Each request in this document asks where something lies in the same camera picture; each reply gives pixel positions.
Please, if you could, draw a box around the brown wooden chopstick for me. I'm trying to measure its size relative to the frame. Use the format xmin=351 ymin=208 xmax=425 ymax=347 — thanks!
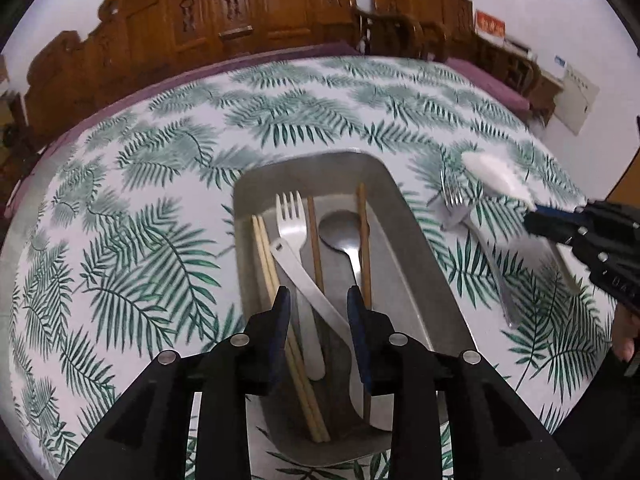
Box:
xmin=356 ymin=184 xmax=375 ymax=423
xmin=306 ymin=196 xmax=327 ymax=293

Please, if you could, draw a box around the rectangular metal tray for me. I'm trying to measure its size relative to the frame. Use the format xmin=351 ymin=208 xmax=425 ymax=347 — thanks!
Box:
xmin=231 ymin=147 xmax=478 ymax=468

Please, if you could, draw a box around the carved wooden sofa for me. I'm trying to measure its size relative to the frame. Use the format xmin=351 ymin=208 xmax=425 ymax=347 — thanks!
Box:
xmin=22 ymin=0 xmax=361 ymax=136

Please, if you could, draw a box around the wooden side table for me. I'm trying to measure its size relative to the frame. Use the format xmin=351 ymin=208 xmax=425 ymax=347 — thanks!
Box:
xmin=475 ymin=35 xmax=561 ymax=126

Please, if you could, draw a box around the person's right hand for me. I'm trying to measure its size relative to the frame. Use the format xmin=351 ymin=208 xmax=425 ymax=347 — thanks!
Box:
xmin=612 ymin=304 xmax=640 ymax=364

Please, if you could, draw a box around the white plastic fork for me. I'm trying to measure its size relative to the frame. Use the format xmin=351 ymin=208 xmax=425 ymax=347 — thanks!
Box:
xmin=275 ymin=191 xmax=326 ymax=381

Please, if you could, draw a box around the large carved wooden armchair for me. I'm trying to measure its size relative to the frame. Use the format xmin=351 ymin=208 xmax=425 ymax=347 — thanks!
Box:
xmin=370 ymin=0 xmax=476 ymax=61

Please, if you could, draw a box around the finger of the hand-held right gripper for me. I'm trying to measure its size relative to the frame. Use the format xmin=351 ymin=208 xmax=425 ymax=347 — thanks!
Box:
xmin=523 ymin=208 xmax=592 ymax=247
xmin=575 ymin=200 xmax=640 ymax=313

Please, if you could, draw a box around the wooden cabinet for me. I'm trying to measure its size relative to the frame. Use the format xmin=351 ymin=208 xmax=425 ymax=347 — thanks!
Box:
xmin=0 ymin=55 xmax=28 ymax=161

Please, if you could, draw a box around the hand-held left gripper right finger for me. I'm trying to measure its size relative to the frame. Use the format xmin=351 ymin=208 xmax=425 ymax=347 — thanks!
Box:
xmin=346 ymin=285 xmax=583 ymax=480

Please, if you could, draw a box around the white plastic utensil handle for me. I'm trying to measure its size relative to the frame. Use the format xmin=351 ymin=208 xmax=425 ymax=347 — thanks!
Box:
xmin=547 ymin=242 xmax=583 ymax=295

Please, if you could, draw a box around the metal spoon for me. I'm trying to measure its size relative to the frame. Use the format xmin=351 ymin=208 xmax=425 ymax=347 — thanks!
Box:
xmin=319 ymin=211 xmax=365 ymax=291

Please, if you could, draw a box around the small wooden armchair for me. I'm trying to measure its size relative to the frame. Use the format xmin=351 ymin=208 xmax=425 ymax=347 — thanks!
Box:
xmin=357 ymin=7 xmax=446 ymax=61

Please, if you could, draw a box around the red box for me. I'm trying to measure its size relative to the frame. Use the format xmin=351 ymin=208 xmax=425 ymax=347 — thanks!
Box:
xmin=474 ymin=10 xmax=506 ymax=38

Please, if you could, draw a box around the small metal utensil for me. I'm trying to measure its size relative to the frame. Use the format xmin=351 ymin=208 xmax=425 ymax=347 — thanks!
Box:
xmin=427 ymin=194 xmax=468 ymax=231

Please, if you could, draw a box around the metal fork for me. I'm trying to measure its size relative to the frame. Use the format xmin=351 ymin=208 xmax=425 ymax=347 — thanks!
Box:
xmin=440 ymin=172 xmax=522 ymax=330

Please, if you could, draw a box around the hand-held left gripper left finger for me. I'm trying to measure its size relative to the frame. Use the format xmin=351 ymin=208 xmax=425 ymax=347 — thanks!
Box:
xmin=57 ymin=285 xmax=292 ymax=480

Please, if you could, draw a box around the white plastic knife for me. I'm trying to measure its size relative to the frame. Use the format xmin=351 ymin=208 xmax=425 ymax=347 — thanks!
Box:
xmin=270 ymin=239 xmax=353 ymax=333

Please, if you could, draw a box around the white wall panel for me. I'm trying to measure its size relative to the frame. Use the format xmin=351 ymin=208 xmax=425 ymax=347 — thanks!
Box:
xmin=550 ymin=55 xmax=601 ymax=136

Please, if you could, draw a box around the short purple seat cushion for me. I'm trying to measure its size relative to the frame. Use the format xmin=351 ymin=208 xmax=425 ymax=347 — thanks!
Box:
xmin=445 ymin=57 xmax=531 ymax=111

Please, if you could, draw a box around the white plastic spoon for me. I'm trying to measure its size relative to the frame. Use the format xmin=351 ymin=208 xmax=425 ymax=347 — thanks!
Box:
xmin=460 ymin=151 xmax=537 ymax=209

